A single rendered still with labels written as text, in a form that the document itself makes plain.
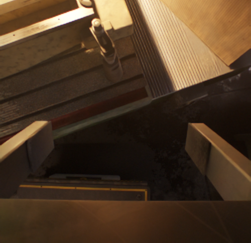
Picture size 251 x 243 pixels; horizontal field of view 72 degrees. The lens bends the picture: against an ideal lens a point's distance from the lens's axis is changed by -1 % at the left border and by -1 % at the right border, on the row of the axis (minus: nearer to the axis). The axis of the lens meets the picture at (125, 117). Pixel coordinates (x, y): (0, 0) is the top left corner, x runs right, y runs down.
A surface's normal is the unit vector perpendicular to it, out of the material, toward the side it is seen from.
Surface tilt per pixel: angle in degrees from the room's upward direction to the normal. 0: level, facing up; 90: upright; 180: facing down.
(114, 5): 0
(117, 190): 0
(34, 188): 0
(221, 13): 76
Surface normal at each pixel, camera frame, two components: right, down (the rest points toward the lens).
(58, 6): -0.03, -0.12
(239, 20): -0.73, 0.61
